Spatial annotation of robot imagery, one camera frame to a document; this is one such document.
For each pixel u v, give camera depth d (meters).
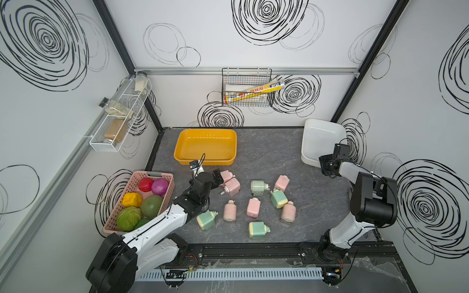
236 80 0.96
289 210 0.78
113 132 0.67
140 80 0.87
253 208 0.81
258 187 0.85
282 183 0.88
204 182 0.61
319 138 1.13
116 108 0.71
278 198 0.83
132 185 0.89
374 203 0.48
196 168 0.71
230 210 0.78
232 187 0.86
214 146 1.13
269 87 0.84
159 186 0.87
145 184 0.89
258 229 0.74
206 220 0.76
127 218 0.76
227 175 0.91
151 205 0.79
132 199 0.82
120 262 0.39
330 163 0.73
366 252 0.75
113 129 0.68
